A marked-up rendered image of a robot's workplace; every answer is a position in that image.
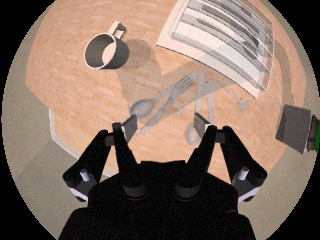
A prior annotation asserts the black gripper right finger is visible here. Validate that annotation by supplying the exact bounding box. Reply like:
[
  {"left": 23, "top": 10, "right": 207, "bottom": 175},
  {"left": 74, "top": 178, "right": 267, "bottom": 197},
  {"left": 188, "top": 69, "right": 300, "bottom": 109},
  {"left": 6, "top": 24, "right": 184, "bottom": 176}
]
[{"left": 175, "top": 113, "right": 267, "bottom": 203}]

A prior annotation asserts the dark grey mug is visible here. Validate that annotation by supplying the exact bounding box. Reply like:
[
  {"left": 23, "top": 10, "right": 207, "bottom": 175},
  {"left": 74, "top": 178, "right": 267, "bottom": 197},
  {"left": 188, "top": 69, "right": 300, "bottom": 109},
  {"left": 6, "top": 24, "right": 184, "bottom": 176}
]
[{"left": 84, "top": 21, "right": 130, "bottom": 70}]

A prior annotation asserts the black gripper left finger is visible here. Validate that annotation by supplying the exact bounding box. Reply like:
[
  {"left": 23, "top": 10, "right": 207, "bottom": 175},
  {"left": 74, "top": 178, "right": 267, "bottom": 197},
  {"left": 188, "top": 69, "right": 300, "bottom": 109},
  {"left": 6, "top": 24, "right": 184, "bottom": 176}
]
[{"left": 62, "top": 115, "right": 148, "bottom": 202}]

